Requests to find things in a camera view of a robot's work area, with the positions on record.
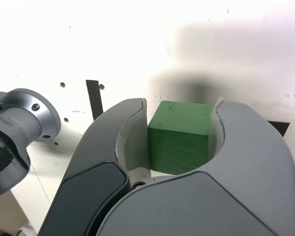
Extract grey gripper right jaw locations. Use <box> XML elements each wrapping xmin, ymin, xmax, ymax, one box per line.
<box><xmin>94</xmin><ymin>97</ymin><xmax>295</xmax><ymax>236</ymax></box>

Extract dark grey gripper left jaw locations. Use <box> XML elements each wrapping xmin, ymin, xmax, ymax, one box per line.
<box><xmin>38</xmin><ymin>97</ymin><xmax>153</xmax><ymax>236</ymax></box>

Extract green cube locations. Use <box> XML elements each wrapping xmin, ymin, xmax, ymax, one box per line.
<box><xmin>147</xmin><ymin>100</ymin><xmax>214</xmax><ymax>176</ymax></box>

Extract black tape square outline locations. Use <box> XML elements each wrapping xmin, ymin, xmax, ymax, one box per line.
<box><xmin>266</xmin><ymin>119</ymin><xmax>291</xmax><ymax>137</ymax></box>

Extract black tape strip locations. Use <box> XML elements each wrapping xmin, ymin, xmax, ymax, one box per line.
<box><xmin>85</xmin><ymin>79</ymin><xmax>104</xmax><ymax>121</ymax></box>

